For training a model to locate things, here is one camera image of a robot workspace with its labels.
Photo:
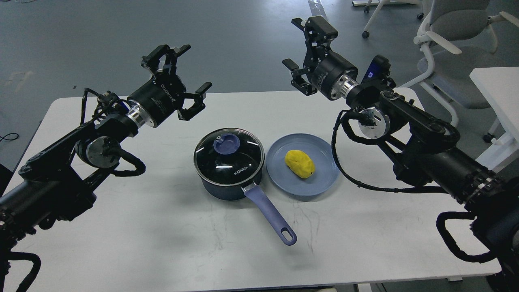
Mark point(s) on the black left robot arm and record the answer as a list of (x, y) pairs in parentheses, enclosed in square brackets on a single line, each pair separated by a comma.
[(59, 182)]

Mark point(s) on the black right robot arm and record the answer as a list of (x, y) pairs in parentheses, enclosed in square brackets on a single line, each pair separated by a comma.
[(422, 148)]

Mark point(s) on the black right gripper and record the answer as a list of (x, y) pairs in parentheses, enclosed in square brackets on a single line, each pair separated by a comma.
[(333, 76)]

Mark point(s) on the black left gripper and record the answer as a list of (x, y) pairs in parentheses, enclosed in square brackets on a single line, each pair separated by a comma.
[(165, 93)]

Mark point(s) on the yellow potato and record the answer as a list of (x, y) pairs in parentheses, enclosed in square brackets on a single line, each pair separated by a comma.
[(300, 163)]

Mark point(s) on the dark pot with blue handle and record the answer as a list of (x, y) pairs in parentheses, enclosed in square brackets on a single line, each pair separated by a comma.
[(252, 190)]

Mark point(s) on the white grey office chair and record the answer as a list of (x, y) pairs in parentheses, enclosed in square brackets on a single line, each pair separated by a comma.
[(456, 36)]

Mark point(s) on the blue round plate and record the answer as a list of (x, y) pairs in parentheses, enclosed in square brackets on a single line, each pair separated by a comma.
[(321, 154)]

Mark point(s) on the glass pot lid blue knob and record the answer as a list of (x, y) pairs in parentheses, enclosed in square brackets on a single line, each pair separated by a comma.
[(228, 157)]

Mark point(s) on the white side table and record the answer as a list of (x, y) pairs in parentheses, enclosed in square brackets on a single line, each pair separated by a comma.
[(500, 88)]

